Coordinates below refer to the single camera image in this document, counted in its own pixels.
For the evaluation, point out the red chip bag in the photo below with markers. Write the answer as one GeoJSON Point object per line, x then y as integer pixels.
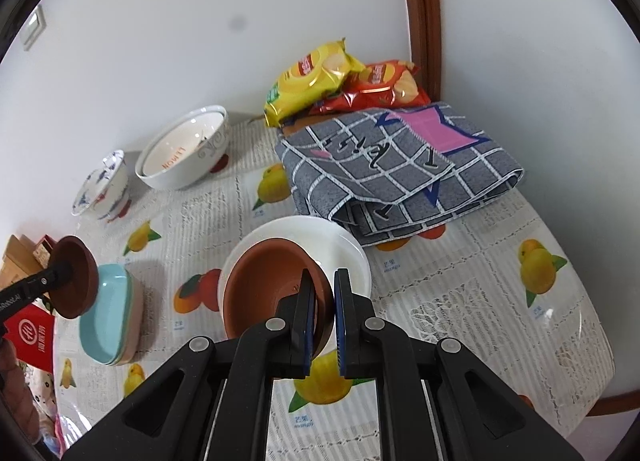
{"type": "Point", "coordinates": [387, 86]}

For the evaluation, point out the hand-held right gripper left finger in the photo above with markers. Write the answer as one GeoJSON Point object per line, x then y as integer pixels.
{"type": "Point", "coordinates": [307, 336]}

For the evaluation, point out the pink square plate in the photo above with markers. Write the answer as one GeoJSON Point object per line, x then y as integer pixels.
{"type": "Point", "coordinates": [140, 336]}

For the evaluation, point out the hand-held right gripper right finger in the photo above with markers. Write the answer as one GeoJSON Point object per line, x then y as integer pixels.
{"type": "Point", "coordinates": [342, 323]}

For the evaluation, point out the white bowl with orange print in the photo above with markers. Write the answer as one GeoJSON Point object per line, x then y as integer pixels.
{"type": "Point", "coordinates": [170, 153]}

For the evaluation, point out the brown patterned box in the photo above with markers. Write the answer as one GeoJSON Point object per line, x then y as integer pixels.
{"type": "Point", "coordinates": [44, 248]}

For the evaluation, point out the cardboard box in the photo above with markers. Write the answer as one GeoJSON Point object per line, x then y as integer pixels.
{"type": "Point", "coordinates": [17, 256]}

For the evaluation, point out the brown wooden door frame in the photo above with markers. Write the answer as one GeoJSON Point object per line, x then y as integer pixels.
{"type": "Point", "coordinates": [422, 16]}

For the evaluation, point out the white dotted cloth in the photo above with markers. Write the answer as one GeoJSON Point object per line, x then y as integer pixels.
{"type": "Point", "coordinates": [42, 401]}

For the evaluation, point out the person's left hand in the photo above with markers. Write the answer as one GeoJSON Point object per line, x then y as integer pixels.
{"type": "Point", "coordinates": [12, 391]}

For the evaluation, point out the fruit print tablecloth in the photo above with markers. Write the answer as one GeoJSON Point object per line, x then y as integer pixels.
{"type": "Point", "coordinates": [475, 301]}

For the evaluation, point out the large white swirl-patterned bowl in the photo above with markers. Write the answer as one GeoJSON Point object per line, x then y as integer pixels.
{"type": "Point", "coordinates": [202, 166]}

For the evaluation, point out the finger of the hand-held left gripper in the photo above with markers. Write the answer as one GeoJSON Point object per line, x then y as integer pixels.
{"type": "Point", "coordinates": [47, 281]}

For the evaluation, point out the blue square plate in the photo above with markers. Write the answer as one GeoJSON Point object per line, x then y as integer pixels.
{"type": "Point", "coordinates": [106, 308]}

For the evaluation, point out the red paper bag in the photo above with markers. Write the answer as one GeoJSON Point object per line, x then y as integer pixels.
{"type": "Point", "coordinates": [32, 338]}

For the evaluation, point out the white bowl with grey pattern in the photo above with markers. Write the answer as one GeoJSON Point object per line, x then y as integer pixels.
{"type": "Point", "coordinates": [342, 251]}

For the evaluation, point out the yellow chip bag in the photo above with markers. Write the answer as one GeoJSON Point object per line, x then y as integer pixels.
{"type": "Point", "coordinates": [310, 78]}

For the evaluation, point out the small brown bowl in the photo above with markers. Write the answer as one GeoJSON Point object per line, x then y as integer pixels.
{"type": "Point", "coordinates": [75, 281]}
{"type": "Point", "coordinates": [270, 281]}

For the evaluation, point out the white light switch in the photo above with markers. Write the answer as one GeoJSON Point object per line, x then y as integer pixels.
{"type": "Point", "coordinates": [34, 30]}

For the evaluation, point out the blue patterned white bowl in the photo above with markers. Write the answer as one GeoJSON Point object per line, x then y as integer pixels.
{"type": "Point", "coordinates": [102, 191]}

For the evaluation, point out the grey checked cloth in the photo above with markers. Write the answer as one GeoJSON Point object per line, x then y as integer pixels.
{"type": "Point", "coordinates": [400, 176]}

